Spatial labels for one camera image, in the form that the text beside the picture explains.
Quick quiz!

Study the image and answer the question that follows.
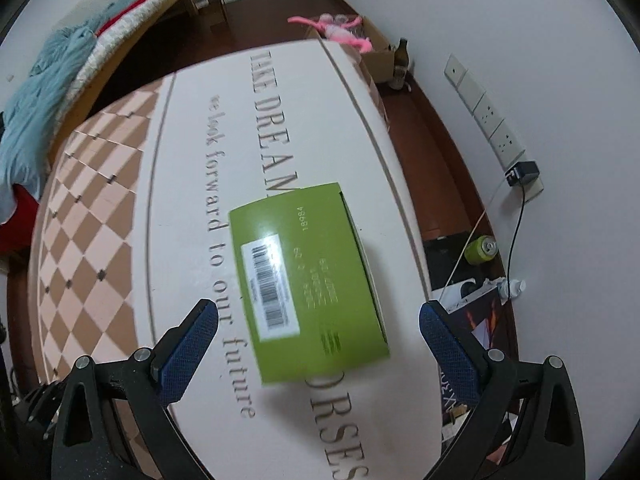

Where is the light blue duvet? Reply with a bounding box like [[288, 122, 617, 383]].
[[1, 0, 137, 223]]

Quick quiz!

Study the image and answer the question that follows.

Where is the green cardboard box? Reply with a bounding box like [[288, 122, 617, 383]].
[[229, 182, 390, 384]]

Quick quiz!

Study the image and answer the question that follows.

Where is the black charger plug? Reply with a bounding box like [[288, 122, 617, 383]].
[[506, 160, 540, 188]]

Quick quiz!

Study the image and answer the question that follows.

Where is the black charger cable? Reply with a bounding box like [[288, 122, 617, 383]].
[[504, 184, 527, 281]]

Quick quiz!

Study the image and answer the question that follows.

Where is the dark glass bottle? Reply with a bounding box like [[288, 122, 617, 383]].
[[388, 38, 410, 91]]

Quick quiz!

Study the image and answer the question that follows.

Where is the checkered printed tablecloth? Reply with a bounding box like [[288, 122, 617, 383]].
[[29, 40, 440, 479]]

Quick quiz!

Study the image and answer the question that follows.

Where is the white wall socket strip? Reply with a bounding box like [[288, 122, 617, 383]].
[[444, 52, 546, 204]]

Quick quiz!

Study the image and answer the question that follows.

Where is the pink plush toy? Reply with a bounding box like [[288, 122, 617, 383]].
[[288, 13, 373, 54]]

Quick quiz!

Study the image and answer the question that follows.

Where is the cardboard box on floor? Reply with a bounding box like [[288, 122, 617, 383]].
[[312, 13, 395, 84]]

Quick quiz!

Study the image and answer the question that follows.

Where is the dark printed poster box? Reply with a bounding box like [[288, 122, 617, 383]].
[[434, 278, 518, 448]]

